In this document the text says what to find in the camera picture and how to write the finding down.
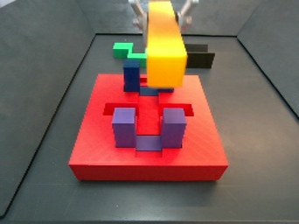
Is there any red slotted board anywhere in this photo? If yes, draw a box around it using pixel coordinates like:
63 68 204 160
69 74 230 181

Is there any green zigzag block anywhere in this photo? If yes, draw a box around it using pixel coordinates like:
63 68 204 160
112 42 147 67

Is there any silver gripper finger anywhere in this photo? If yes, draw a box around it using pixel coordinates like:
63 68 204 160
128 0 148 44
176 0 199 31

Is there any yellow rectangular block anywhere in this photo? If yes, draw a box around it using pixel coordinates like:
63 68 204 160
146 1 187 88

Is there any black angle bracket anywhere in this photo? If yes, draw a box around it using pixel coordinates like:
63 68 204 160
184 44 215 69

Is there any purple U-shaped block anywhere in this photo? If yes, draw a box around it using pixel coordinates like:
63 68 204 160
112 108 187 151

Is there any blue U-shaped block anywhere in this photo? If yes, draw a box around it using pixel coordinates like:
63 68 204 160
123 59 174 96

